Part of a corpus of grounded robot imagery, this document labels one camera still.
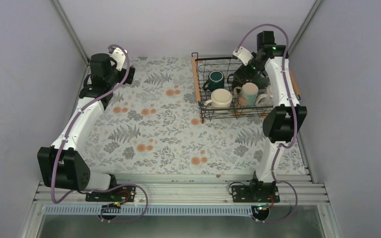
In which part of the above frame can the dark green mug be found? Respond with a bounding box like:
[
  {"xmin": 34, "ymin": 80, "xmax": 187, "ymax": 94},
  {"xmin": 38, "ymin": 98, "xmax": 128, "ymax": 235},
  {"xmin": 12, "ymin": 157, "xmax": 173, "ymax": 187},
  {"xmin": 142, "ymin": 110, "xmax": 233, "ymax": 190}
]
[{"xmin": 202, "ymin": 71, "xmax": 224, "ymax": 92}]

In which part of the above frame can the cream ribbed mug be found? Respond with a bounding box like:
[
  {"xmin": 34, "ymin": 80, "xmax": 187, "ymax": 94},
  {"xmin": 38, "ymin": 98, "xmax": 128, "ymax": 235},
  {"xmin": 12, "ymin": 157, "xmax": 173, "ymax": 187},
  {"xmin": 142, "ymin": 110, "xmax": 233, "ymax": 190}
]
[{"xmin": 204, "ymin": 88, "xmax": 233, "ymax": 109}]

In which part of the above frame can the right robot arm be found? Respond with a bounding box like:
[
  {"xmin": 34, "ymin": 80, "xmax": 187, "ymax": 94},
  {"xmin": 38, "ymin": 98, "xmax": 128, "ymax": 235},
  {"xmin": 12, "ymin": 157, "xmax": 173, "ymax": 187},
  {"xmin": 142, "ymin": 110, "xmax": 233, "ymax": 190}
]
[{"xmin": 233, "ymin": 31, "xmax": 307, "ymax": 182}]

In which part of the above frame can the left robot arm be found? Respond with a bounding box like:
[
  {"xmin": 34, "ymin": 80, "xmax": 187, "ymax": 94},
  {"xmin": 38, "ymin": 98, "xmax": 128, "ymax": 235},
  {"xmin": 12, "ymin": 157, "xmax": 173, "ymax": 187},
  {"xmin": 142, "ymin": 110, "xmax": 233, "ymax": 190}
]
[{"xmin": 37, "ymin": 48, "xmax": 135, "ymax": 201}]

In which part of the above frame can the floral pastel mug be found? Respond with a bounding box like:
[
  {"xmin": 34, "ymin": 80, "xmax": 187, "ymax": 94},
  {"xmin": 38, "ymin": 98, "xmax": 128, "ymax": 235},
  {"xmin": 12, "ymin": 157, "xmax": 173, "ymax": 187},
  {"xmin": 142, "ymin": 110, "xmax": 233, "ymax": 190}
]
[{"xmin": 233, "ymin": 82, "xmax": 258, "ymax": 108}]

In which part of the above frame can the white mug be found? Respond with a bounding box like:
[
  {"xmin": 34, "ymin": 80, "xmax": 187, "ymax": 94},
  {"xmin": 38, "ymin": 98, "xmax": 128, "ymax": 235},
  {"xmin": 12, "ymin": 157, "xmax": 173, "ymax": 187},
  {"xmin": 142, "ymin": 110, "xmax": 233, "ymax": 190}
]
[{"xmin": 255, "ymin": 85, "xmax": 273, "ymax": 106}]

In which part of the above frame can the floral tablecloth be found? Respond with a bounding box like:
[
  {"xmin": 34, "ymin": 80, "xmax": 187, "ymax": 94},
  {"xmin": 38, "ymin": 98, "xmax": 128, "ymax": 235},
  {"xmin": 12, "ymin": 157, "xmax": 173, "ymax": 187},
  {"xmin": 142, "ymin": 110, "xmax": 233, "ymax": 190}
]
[{"xmin": 82, "ymin": 56, "xmax": 307, "ymax": 176}]

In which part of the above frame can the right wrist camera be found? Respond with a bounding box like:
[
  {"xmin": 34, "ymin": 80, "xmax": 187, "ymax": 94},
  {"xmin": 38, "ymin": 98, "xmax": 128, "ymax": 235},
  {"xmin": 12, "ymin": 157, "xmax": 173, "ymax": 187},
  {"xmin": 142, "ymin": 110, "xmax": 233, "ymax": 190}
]
[{"xmin": 233, "ymin": 46, "xmax": 253, "ymax": 66}]

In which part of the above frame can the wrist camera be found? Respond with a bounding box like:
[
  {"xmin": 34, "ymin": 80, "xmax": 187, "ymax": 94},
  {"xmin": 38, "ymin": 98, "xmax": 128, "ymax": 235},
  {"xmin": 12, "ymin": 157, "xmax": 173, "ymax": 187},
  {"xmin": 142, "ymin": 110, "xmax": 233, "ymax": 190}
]
[
  {"xmin": 233, "ymin": 46, "xmax": 253, "ymax": 66},
  {"xmin": 109, "ymin": 47, "xmax": 126, "ymax": 71}
]

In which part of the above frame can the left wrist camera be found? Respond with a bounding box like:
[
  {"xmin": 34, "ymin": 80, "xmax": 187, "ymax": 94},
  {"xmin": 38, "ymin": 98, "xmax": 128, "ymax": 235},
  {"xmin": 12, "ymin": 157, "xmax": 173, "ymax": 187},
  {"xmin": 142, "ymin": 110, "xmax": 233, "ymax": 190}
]
[{"xmin": 109, "ymin": 47, "xmax": 126, "ymax": 71}]

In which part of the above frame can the black wire dish rack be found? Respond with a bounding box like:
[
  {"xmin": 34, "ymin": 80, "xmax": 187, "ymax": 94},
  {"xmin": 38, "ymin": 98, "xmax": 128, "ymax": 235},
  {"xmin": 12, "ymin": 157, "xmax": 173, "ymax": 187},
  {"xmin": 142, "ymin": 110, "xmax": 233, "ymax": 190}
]
[{"xmin": 196, "ymin": 57, "xmax": 307, "ymax": 125}]

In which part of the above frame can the right wooden rack handle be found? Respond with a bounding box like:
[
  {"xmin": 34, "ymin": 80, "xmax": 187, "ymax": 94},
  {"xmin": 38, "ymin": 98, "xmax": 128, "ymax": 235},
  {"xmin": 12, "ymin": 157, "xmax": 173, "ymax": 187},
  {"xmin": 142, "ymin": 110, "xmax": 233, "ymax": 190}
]
[{"xmin": 289, "ymin": 70, "xmax": 301, "ymax": 100}]

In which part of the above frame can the wooden rack handle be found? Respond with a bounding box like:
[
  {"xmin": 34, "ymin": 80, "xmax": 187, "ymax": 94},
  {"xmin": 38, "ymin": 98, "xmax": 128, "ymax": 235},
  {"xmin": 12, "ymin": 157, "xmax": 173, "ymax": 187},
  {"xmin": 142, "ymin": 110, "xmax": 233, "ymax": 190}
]
[
  {"xmin": 289, "ymin": 70, "xmax": 301, "ymax": 100},
  {"xmin": 191, "ymin": 57, "xmax": 201, "ymax": 103}
]

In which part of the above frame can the left wooden rack handle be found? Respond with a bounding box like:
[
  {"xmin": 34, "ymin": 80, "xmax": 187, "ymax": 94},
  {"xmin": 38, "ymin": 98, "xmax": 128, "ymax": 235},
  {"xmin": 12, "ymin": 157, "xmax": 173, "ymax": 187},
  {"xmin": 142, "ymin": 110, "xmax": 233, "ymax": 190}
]
[{"xmin": 191, "ymin": 57, "xmax": 201, "ymax": 103}]

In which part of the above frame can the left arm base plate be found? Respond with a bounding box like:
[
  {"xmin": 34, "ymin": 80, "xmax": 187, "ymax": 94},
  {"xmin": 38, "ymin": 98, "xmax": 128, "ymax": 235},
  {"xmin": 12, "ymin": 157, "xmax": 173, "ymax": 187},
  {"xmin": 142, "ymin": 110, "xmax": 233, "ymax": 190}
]
[{"xmin": 85, "ymin": 185, "xmax": 136, "ymax": 203}]

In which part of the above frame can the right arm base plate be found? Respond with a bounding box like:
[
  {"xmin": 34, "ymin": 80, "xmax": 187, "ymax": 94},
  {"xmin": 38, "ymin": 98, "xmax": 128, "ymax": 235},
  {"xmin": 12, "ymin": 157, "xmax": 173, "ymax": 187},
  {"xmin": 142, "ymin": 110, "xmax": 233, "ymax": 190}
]
[{"xmin": 228, "ymin": 181, "xmax": 280, "ymax": 203}]

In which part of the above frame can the aluminium rail frame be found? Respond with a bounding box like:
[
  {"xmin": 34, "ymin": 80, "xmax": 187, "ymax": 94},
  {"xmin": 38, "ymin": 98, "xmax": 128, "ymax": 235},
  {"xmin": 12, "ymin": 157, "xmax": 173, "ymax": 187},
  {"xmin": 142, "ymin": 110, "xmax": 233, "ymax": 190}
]
[{"xmin": 21, "ymin": 174, "xmax": 340, "ymax": 238}]

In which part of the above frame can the slotted cable duct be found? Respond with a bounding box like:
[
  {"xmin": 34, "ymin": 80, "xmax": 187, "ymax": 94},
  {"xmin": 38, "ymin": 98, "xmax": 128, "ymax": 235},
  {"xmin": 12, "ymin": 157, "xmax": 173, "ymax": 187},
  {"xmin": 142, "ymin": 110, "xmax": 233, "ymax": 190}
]
[{"xmin": 43, "ymin": 204, "xmax": 252, "ymax": 217}]

